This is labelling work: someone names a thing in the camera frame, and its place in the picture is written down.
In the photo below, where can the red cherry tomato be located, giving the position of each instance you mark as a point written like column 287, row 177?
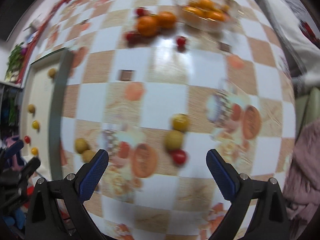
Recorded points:
column 27, row 139

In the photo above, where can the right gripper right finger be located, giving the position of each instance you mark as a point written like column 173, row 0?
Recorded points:
column 224, row 175

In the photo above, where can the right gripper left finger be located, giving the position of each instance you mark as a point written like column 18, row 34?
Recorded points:
column 91, row 173

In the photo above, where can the olive fruit pair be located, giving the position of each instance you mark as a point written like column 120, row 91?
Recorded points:
column 81, row 145
column 87, row 156

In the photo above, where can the olive green round fruit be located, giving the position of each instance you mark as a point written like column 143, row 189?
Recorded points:
column 52, row 73

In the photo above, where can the yellow-green tomato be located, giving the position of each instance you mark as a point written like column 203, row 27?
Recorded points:
column 34, row 151

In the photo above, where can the pink fluffy blanket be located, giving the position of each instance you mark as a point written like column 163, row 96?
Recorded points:
column 301, row 189

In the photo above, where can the olive fruit pair upper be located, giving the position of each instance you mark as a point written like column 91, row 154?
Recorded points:
column 81, row 145

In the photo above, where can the yellow cherry tomato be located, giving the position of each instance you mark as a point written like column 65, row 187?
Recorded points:
column 36, row 125

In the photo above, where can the red tomato far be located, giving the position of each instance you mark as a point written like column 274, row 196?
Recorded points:
column 140, row 11

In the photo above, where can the checkered tablecloth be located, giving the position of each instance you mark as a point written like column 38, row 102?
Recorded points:
column 158, row 109

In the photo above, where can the white shallow tray box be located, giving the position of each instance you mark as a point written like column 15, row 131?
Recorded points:
column 43, row 101

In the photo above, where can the grey white sofa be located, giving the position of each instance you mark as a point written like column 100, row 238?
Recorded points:
column 287, row 17

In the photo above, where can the large orange mandarin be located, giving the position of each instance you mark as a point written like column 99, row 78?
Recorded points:
column 148, row 26

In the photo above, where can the clear glass fruit bowl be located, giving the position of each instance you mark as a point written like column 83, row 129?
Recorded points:
column 212, row 16

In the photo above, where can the green potted plant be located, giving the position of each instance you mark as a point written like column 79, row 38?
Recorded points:
column 15, row 62

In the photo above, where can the red tomato mid right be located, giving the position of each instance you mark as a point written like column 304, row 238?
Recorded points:
column 181, row 41

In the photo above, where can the olive fruit pair lower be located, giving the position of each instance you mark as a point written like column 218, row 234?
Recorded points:
column 87, row 156

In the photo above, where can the red tomato beside mandarin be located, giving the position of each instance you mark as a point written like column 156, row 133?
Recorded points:
column 131, row 37

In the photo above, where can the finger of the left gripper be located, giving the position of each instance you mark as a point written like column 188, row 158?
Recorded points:
column 12, row 150
column 14, row 184

